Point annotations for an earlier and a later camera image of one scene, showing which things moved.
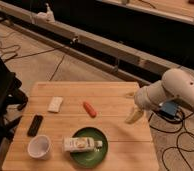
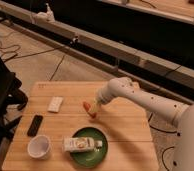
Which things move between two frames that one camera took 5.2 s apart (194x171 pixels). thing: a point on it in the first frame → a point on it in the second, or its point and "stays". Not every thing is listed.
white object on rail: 47,16 stays
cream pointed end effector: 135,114 → 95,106
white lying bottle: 81,144 stays
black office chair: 4,97 stays
